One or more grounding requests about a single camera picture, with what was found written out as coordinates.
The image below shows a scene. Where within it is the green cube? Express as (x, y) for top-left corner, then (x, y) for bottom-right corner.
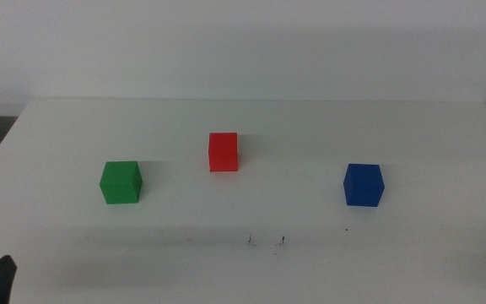
(99, 160), (143, 205)

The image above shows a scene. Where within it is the red cube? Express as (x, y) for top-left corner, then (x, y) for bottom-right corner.
(208, 132), (240, 173)

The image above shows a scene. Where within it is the blue cube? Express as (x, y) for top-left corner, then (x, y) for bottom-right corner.
(343, 163), (386, 208)

